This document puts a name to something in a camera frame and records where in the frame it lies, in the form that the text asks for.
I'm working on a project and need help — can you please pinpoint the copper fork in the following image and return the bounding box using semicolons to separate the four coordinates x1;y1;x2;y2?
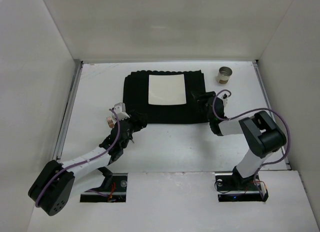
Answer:
106;116;115;128

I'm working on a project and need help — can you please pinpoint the metal cup with cork band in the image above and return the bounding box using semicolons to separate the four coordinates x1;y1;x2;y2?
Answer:
216;67;233;85

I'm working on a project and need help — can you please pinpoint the black cloth placemat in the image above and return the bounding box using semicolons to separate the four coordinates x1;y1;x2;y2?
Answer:
123;70;207;124

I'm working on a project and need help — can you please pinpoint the white square plate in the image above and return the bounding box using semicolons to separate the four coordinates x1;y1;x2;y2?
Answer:
148;74;187;106

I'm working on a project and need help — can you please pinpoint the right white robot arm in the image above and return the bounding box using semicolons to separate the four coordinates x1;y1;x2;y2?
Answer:
191;89;289;188

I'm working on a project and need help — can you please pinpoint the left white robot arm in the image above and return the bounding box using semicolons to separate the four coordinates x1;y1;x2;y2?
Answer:
28;109;148;216

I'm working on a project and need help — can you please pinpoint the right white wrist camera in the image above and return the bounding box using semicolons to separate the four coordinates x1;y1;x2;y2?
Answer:
221;94;229;107

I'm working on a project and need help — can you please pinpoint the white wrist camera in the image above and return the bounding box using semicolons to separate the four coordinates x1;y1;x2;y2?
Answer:
221;94;229;107
111;103;130;121

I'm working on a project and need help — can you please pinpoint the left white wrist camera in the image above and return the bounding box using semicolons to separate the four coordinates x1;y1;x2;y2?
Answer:
111;103;130;121

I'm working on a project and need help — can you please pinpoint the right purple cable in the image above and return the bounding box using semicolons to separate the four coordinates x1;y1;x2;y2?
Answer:
212;90;291;200

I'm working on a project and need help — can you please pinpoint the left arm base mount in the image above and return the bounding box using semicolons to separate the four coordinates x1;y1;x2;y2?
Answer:
79;167;128;203

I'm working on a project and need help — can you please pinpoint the right aluminium rail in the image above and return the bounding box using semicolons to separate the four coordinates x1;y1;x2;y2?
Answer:
252;60;292;170

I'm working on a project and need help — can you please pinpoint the aluminium rail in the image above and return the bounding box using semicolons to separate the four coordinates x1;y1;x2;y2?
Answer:
51;59;83;160
252;60;292;170

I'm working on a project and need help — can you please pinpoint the left aluminium rail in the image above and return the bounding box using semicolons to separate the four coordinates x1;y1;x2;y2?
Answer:
51;59;83;160

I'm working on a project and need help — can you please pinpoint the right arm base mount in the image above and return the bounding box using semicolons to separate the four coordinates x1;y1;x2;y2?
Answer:
214;172;269;202

